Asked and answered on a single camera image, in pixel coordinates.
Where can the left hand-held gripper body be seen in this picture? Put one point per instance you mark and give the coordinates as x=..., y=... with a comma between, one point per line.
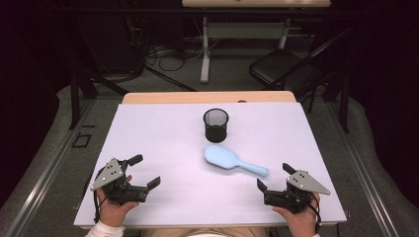
x=110, y=173

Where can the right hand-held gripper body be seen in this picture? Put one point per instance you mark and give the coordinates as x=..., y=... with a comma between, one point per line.
x=304, y=182

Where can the light blue hairbrush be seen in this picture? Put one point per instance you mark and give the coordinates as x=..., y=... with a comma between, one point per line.
x=217, y=156

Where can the black mesh pen cup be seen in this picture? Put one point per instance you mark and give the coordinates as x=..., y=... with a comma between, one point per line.
x=215, y=133

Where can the person's left hand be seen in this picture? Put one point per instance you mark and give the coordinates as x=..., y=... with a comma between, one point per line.
x=113, y=212

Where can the person's right hand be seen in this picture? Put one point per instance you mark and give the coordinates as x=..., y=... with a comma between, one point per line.
x=301, y=223

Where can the floor socket plate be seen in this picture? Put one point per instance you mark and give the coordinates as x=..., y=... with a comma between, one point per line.
x=81, y=141

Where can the person's beige trousers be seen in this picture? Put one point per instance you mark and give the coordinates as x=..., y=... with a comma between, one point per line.
x=164, y=233

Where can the black metal stand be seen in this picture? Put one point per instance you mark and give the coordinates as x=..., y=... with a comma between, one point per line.
x=75, y=98
x=345, y=105

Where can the black folding chair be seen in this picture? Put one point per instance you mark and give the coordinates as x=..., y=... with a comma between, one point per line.
x=280, y=65

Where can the white-framed desk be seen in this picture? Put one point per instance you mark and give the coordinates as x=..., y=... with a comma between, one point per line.
x=205, y=49

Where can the black metal crossbar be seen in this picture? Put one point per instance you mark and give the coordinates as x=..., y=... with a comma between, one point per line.
x=131, y=12

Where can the metal floor rail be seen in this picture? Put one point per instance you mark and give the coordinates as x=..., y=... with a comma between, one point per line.
x=42, y=184
x=362, y=174

